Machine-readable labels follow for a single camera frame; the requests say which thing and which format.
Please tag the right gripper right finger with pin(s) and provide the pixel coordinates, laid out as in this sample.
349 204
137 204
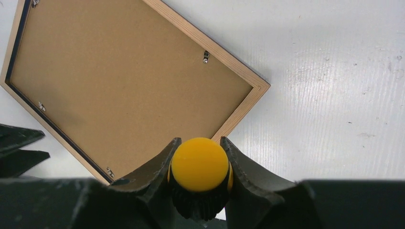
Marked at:
261 199

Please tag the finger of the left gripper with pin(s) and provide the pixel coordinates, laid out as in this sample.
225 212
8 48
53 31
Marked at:
12 138
16 162

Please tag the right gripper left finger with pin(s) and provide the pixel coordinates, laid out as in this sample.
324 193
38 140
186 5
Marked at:
85 203

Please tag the yellow black screwdriver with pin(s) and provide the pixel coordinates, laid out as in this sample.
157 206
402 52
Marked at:
201 179

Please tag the wooden picture frame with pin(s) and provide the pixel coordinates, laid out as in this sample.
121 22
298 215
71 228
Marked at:
115 80

